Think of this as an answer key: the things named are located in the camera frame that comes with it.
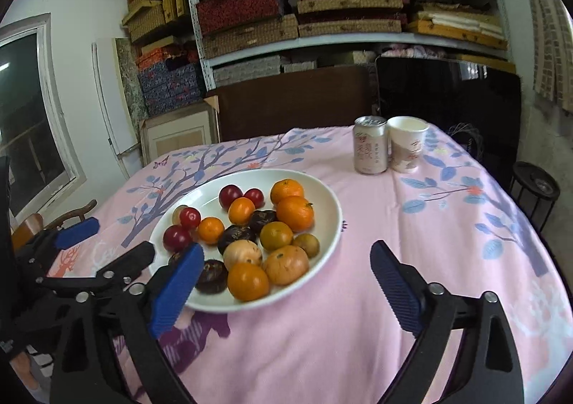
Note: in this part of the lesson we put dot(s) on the large orange brown fruit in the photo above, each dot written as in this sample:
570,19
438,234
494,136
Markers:
286,266

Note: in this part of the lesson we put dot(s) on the pink tree print tablecloth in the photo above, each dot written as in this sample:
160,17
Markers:
313,341

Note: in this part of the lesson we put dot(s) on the person's left hand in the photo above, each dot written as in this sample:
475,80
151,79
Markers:
29,375

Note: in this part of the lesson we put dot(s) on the pale round fruit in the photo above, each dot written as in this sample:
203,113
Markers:
176,213

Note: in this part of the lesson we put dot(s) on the white board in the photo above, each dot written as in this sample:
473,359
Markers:
107,95

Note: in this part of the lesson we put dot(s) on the framed wooden board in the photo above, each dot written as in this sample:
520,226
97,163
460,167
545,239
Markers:
179,135

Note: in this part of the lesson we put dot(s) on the black round stool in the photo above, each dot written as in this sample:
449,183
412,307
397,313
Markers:
535,184

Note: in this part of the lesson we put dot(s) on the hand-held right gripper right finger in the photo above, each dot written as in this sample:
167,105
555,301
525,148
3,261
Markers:
396,292

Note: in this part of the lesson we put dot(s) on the greenish yellow orange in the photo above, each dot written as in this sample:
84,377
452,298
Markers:
276,236

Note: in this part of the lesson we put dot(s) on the white round plate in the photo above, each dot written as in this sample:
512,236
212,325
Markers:
322,207

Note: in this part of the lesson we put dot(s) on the marbled panel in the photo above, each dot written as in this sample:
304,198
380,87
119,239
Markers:
130,81

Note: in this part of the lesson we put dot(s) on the black glossy panel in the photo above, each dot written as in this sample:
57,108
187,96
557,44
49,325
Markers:
447,90

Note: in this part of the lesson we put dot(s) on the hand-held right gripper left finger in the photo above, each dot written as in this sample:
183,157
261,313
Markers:
179,292

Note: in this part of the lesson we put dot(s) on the small brown round fruit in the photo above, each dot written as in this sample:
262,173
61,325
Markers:
307,245

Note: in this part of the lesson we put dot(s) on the white metal shelf rack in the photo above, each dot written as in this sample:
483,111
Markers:
313,46

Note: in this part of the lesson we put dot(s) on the pink drink can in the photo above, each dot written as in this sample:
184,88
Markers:
370,146

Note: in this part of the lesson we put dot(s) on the stack of yellow woven baskets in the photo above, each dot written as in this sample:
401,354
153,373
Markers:
147,14

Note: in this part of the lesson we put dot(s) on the beige checked curtain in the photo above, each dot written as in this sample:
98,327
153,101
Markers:
550,28

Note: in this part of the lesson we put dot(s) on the blue patterned storage boxes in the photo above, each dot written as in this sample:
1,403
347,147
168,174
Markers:
170,88

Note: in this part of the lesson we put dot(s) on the orange patterned box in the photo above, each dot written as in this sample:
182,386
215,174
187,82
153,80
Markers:
161,55

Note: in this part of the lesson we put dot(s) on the dark brown board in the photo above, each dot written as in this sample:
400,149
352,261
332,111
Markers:
291,104

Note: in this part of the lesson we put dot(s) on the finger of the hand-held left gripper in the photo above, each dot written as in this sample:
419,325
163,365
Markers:
130,258
76,229

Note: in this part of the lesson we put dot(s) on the white paper cup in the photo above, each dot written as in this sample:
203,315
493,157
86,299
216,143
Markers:
407,146

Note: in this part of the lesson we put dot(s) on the pink cloth bundle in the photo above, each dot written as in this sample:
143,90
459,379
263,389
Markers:
416,50

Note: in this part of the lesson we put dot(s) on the mandarin with green stem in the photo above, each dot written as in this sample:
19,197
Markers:
294,213

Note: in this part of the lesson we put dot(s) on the brown wooden chair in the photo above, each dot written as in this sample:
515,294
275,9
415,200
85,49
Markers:
31,225

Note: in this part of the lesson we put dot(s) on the round orange mandarin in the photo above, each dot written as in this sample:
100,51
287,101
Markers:
287,190

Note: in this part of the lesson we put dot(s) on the white framed window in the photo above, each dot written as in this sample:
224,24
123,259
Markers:
27,117

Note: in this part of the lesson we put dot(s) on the dark purple passion fruit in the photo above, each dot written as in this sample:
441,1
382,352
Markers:
211,277
262,220
236,237
174,257

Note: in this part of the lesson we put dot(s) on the smooth orange fruit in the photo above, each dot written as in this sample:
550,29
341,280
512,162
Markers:
248,282

